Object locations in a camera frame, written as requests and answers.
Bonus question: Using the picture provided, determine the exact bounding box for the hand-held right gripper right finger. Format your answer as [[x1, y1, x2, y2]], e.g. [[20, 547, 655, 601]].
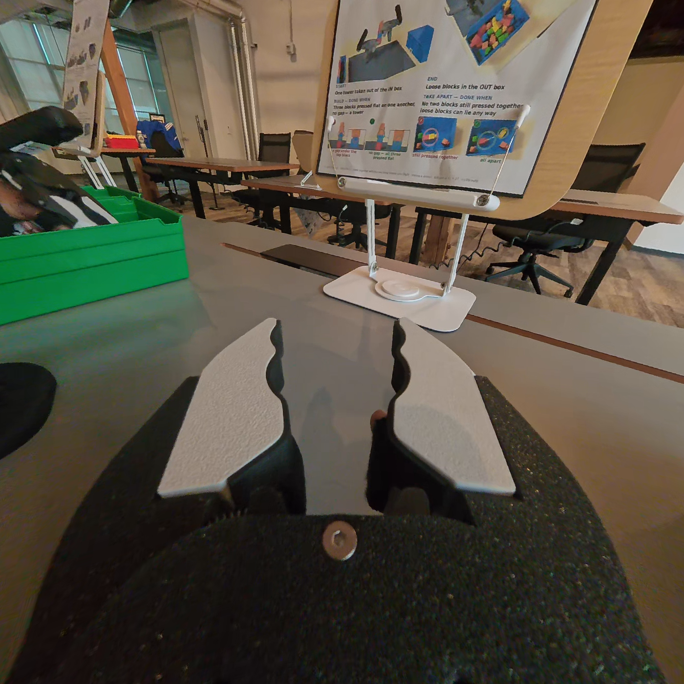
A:
[[369, 317, 517, 495]]

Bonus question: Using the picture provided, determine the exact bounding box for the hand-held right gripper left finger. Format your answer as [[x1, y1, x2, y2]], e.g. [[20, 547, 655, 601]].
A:
[[157, 317, 300, 498]]

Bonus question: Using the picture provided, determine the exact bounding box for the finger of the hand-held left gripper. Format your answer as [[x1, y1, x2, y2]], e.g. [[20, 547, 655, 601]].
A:
[[74, 191, 119, 226], [45, 199, 87, 232]]

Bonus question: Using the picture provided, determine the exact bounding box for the green plastic bin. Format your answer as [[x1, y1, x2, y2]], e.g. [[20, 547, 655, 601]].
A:
[[0, 184, 191, 327]]

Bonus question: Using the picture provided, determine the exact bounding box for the wooden desk with black legs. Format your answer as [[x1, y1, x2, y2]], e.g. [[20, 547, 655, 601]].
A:
[[100, 145, 157, 194], [146, 156, 300, 221], [416, 187, 684, 306], [240, 174, 424, 253]]

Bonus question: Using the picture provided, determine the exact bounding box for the wooden board with picture sheet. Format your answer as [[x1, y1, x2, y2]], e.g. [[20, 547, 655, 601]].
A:
[[52, 0, 117, 191]]

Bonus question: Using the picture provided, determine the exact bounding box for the slanted wooden beam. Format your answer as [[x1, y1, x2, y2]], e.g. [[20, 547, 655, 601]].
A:
[[99, 21, 157, 200]]

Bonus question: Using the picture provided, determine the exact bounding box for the blue jacket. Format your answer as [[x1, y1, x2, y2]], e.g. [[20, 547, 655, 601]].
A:
[[136, 120, 178, 157]]

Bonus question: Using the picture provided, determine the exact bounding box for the white document stand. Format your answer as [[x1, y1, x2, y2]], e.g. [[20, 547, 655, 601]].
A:
[[320, 103, 533, 333]]

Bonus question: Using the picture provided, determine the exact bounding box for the black flat plate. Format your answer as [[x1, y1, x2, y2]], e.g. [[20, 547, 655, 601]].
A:
[[260, 244, 376, 280]]

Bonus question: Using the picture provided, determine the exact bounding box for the black office chair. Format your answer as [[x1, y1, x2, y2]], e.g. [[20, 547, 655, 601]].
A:
[[485, 143, 648, 300], [258, 132, 294, 209], [321, 202, 395, 250]]

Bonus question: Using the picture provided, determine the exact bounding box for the black round pad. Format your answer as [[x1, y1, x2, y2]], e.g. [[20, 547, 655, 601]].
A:
[[0, 362, 57, 460]]

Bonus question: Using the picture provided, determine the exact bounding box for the wooden display board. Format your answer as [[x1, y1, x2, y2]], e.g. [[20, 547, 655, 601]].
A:
[[291, 0, 656, 221]]

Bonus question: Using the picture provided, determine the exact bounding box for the printed instruction sheet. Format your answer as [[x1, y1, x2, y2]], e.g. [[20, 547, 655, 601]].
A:
[[315, 0, 600, 200]]

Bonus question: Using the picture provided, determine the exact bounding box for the black coiled cable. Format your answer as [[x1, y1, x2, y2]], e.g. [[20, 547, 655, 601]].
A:
[[458, 224, 506, 274]]

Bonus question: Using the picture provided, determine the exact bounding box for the wooden post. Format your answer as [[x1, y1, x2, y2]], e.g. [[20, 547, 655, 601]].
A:
[[425, 211, 463, 266]]

